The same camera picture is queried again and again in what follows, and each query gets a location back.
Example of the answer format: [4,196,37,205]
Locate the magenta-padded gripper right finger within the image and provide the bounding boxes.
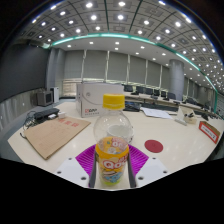
[127,144,170,189]

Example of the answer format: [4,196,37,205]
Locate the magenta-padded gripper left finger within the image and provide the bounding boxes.
[54,144,98,189]

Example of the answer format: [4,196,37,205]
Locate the yellow-capped clear drink bottle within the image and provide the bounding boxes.
[93,93,135,187]

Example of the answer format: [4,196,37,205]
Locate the flat round red coaster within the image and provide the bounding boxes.
[144,139,164,154]

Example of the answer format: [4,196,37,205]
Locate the white paper sheets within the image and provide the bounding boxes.
[139,106,174,120]

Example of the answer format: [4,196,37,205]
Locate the white power strip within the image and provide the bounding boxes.
[174,118,188,127]

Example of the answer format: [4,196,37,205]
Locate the white cardboard paper box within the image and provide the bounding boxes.
[75,82,125,119]

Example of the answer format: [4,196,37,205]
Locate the black flat device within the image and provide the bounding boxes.
[33,107,61,121]

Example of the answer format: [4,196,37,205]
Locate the open white box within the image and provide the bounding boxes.
[176,106,198,125]

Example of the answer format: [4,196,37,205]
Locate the row of black chairs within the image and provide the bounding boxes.
[123,84,214,112]

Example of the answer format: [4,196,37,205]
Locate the grey box monitor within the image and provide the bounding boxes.
[35,90,54,107]

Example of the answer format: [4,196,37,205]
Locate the red and white box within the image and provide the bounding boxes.
[198,120,222,145]

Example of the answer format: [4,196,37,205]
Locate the ceiling lights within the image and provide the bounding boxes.
[19,0,224,98]

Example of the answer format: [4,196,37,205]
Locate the black cable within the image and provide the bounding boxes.
[19,111,40,140]

